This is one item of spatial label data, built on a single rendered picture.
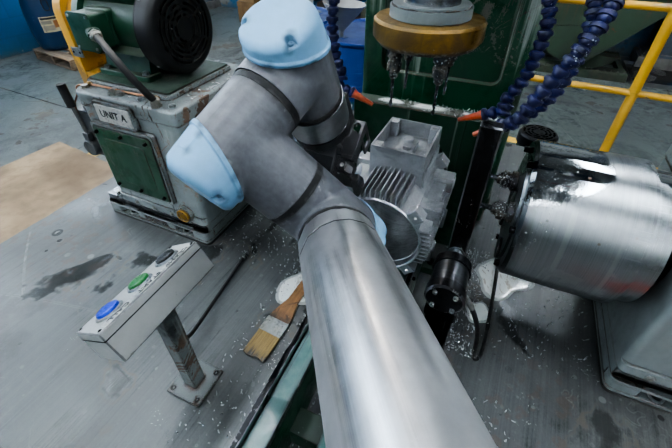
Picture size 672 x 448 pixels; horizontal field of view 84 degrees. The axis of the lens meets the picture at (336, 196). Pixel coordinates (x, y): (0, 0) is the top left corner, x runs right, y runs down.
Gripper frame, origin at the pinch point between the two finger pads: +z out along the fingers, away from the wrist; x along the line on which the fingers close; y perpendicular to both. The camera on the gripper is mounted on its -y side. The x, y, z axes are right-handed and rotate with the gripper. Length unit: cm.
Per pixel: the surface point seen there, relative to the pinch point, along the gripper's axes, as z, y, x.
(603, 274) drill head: 5.5, 1.5, -40.2
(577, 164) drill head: 0.3, 15.8, -33.1
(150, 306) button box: -12.2, -25.5, 15.4
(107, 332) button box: -16.0, -29.5, 16.2
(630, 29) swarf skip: 258, 336, -123
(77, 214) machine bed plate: 23, -17, 78
